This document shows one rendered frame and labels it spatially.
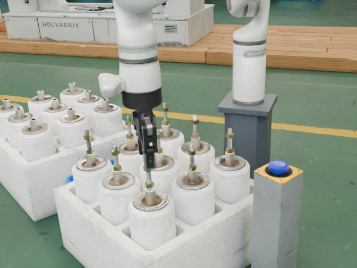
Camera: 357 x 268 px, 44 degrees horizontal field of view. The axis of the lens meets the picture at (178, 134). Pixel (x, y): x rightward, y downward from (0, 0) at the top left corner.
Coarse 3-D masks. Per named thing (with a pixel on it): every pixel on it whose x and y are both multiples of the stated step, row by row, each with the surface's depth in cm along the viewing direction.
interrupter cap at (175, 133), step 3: (159, 129) 125; (171, 129) 125; (174, 129) 124; (162, 132) 124; (171, 132) 123; (174, 132) 123; (177, 132) 123; (162, 135) 122; (171, 135) 122; (174, 135) 121; (177, 135) 121; (162, 138) 120; (165, 138) 119; (168, 138) 119; (171, 138) 119; (174, 138) 119
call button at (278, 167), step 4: (276, 160) 89; (280, 160) 89; (268, 164) 88; (272, 164) 88; (276, 164) 88; (280, 164) 88; (284, 164) 88; (288, 164) 88; (272, 168) 87; (276, 168) 86; (280, 168) 86; (284, 168) 86; (288, 168) 87; (272, 172) 88; (276, 172) 87; (280, 172) 86; (284, 172) 87
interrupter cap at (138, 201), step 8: (144, 192) 95; (160, 192) 94; (136, 200) 92; (144, 200) 92; (160, 200) 92; (168, 200) 91; (136, 208) 90; (144, 208) 89; (152, 208) 89; (160, 208) 89
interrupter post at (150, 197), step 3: (144, 189) 91; (147, 189) 91; (153, 189) 91; (147, 192) 90; (150, 192) 90; (153, 192) 90; (147, 195) 90; (150, 195) 90; (153, 195) 91; (147, 198) 91; (150, 198) 91; (153, 198) 91; (147, 201) 91; (150, 201) 91; (153, 201) 91
